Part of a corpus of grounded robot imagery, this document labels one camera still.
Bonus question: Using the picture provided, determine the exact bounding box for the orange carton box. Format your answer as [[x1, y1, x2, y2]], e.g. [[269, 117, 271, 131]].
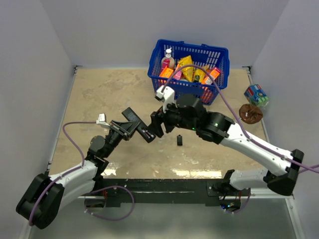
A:
[[201, 67, 221, 85]]

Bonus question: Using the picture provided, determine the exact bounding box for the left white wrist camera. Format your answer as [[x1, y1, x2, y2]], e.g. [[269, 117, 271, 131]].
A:
[[96, 113, 110, 129]]

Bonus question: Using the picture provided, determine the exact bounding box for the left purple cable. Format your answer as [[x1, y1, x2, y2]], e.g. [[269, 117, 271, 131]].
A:
[[28, 120, 100, 227]]

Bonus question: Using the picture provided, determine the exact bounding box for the black remote control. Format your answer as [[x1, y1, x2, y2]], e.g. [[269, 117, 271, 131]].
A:
[[122, 107, 156, 143]]

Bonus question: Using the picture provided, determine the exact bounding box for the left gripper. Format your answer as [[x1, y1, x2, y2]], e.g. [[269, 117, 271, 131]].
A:
[[103, 119, 141, 158]]

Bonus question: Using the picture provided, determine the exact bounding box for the white pump bottle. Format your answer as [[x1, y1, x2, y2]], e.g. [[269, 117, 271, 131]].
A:
[[161, 48, 175, 70]]

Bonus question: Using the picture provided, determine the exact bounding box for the blue green sponge pack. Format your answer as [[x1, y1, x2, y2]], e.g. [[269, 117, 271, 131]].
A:
[[244, 84, 269, 108]]

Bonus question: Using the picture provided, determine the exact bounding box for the purple cable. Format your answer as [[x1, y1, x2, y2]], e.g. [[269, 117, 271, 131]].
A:
[[163, 64, 319, 174], [28, 120, 100, 227]]

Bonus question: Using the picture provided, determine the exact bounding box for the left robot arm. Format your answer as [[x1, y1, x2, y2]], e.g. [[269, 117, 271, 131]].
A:
[[16, 120, 140, 229]]

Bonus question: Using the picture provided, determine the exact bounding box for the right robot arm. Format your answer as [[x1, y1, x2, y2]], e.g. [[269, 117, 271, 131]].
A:
[[149, 92, 304, 196]]

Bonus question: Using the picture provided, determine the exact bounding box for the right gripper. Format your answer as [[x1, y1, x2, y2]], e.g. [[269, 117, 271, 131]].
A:
[[148, 96, 198, 137]]

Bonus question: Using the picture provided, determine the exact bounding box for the brown lidded white cup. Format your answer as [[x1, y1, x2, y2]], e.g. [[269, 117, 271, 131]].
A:
[[239, 104, 263, 124]]

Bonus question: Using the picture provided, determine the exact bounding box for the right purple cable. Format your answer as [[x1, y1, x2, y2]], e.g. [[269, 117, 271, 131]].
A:
[[163, 64, 319, 174]]

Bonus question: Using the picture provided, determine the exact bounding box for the yellow snack bag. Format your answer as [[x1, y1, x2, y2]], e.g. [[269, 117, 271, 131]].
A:
[[178, 55, 194, 82]]

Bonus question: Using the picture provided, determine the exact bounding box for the black base frame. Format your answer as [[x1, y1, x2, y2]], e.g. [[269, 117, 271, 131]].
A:
[[84, 178, 249, 207]]

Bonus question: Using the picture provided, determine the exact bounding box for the yellow green bag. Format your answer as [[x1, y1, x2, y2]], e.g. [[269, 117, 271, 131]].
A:
[[193, 68, 205, 83]]

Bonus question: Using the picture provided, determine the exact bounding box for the black battery cover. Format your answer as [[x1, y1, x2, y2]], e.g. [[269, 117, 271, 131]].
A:
[[176, 134, 183, 146]]

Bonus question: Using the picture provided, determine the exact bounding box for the blue plastic basket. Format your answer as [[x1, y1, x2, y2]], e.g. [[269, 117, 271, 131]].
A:
[[148, 39, 230, 105]]

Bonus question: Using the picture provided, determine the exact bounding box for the orange pink box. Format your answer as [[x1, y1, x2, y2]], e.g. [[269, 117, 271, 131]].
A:
[[159, 67, 174, 78]]

